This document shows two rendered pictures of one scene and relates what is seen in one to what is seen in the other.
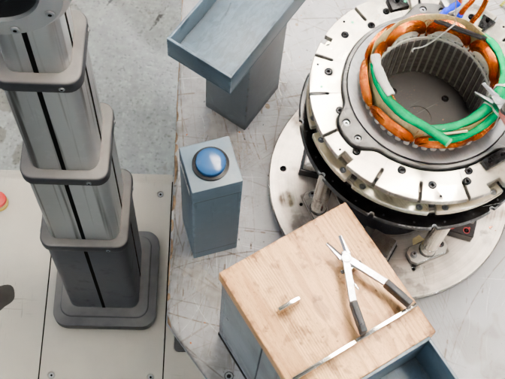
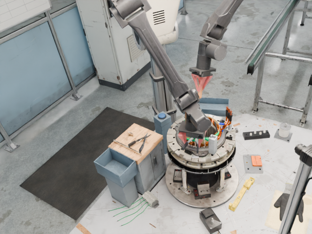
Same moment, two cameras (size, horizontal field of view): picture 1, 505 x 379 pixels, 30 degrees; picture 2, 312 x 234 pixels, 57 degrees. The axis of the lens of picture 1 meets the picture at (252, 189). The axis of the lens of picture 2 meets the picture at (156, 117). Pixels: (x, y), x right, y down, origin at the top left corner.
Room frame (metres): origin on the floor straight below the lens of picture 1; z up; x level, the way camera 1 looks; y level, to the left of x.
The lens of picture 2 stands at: (0.29, -1.14, 2.03)
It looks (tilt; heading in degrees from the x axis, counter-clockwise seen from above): 39 degrees down; 80
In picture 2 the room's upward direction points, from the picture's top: 8 degrees counter-clockwise
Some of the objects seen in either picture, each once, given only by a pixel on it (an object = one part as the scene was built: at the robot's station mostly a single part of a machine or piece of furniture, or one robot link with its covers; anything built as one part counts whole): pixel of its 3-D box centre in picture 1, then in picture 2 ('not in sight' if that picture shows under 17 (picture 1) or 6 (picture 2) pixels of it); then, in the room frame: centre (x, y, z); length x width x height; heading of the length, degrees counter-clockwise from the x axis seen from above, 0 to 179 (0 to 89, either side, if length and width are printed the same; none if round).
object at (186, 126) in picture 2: not in sight; (192, 123); (0.58, -0.33, 1.28); 0.10 x 0.07 x 0.07; 145
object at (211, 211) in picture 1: (210, 201); (164, 133); (0.54, 0.06, 0.91); 0.07 x 0.07 x 0.25; 23
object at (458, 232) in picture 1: (461, 213); (201, 193); (0.61, -0.33, 0.81); 0.08 x 0.05 x 0.02; 169
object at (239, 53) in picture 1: (245, 51); (206, 122); (0.79, 0.04, 0.92); 0.25 x 0.11 x 0.28; 152
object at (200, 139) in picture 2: not in sight; (196, 137); (0.59, -0.34, 1.21); 0.07 x 0.07 x 0.09; 55
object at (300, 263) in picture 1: (325, 304); (135, 142); (0.36, -0.11, 1.05); 0.20 x 0.19 x 0.02; 38
